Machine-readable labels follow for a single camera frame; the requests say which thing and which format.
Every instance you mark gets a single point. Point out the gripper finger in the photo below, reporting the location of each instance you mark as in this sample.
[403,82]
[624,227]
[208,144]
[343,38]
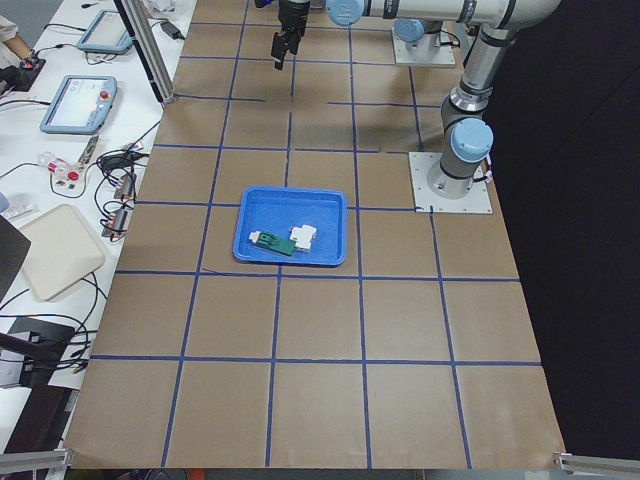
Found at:
[294,42]
[279,49]

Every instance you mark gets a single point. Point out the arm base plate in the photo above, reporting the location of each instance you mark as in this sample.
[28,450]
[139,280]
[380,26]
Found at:
[428,51]
[450,200]

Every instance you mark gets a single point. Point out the white circuit breaker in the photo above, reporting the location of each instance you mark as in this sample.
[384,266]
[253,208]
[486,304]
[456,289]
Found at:
[303,237]

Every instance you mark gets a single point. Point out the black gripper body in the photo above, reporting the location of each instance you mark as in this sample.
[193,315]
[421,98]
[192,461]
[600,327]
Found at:
[292,16]

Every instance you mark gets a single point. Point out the blue teach pendant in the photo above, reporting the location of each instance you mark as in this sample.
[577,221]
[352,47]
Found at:
[80,106]
[106,34]

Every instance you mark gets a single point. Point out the aluminium profile post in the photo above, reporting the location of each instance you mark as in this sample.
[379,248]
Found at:
[139,30]

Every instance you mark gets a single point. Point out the beige plastic tray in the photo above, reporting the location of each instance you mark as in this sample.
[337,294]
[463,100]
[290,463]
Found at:
[63,250]

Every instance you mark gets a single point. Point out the blue teach pendant near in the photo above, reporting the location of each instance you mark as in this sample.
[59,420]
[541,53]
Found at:
[80,106]

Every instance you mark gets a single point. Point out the green terminal block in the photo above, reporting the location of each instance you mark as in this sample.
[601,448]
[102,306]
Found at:
[272,243]

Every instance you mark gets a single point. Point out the blue teach pendant far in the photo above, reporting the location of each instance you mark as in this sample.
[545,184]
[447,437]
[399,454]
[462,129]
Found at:
[106,34]

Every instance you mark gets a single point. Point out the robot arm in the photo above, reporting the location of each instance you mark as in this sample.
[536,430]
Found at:
[467,138]

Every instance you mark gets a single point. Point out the blue plastic tray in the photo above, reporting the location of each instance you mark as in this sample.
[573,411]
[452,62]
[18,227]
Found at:
[278,209]

